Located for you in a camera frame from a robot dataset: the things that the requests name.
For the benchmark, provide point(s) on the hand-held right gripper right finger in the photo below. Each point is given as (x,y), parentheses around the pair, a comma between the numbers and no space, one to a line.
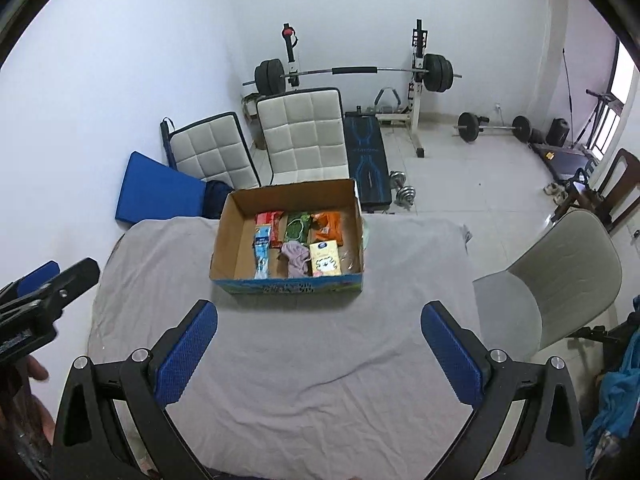
(451,356)

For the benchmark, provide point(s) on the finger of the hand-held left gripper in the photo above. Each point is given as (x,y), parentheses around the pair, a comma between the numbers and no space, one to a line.
(75,275)
(40,274)

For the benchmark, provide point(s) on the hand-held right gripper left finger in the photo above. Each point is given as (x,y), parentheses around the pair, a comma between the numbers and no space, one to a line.
(185,347)

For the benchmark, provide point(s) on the cardboard box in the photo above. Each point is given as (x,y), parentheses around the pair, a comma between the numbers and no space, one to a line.
(237,247)

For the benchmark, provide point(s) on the blue snack packet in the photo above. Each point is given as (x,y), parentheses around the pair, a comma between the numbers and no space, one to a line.
(261,255)

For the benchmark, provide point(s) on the grey purple sock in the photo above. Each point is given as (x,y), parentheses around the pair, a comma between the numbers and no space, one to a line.
(297,257)

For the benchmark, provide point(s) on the red snack packet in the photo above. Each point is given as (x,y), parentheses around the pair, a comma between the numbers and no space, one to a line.
(265,220)

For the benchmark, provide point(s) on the yellow tissue pack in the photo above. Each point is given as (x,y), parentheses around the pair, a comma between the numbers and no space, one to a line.
(325,260)

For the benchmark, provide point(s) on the green snack packet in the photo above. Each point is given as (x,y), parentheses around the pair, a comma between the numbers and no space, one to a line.
(296,227)

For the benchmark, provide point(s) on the orange snack packet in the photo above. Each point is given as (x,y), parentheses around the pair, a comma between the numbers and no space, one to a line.
(327,227)

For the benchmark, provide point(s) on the person's left forearm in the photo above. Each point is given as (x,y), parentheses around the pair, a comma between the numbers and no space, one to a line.
(42,420)

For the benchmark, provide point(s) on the person's left hand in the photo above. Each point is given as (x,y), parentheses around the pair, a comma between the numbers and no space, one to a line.
(39,370)

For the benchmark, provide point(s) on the blue foam mat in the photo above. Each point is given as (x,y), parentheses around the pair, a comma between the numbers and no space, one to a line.
(160,190)

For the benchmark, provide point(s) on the grey table cloth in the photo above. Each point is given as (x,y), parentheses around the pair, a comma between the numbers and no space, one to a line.
(325,360)

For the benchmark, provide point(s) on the grey plastic chair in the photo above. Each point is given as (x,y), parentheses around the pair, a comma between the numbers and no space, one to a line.
(565,260)

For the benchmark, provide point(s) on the pale green object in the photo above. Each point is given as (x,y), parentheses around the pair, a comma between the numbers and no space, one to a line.
(367,232)

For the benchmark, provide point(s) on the dark blue bag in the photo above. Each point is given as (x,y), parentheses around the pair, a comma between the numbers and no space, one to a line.
(215,200)

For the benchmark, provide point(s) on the chrome dumbbell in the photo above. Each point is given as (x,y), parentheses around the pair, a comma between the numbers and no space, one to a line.
(406,197)
(397,178)

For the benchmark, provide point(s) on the blue plastic bag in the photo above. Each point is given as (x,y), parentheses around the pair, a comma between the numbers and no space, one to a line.
(617,390)

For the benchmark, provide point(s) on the white padded chair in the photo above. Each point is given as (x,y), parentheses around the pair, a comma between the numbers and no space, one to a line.
(210,150)
(302,135)

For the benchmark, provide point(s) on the pair of pale slippers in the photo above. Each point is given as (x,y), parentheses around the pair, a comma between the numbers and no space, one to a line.
(555,192)

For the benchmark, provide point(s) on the black blue weight bench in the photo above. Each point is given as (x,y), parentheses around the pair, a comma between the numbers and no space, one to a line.
(367,160)

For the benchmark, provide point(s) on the black treadmill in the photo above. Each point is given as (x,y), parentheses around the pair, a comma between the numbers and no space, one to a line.
(565,162)

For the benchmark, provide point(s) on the short barbell with black plates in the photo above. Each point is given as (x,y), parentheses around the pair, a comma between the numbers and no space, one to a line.
(469,126)

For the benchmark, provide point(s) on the black speaker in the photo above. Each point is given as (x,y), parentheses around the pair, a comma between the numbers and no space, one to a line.
(557,132)

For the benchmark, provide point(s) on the white squat rack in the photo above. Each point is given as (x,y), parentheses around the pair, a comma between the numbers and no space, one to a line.
(417,110)

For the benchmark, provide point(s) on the brown wooden chair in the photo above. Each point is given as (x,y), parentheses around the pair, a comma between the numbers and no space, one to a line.
(625,170)

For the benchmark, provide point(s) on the long barbell with black plates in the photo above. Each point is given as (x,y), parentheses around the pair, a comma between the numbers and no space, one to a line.
(437,72)

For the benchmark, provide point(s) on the thin black pole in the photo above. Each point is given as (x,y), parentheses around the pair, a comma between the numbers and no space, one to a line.
(566,80)

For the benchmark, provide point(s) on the window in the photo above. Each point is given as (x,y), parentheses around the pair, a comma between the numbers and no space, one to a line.
(622,75)

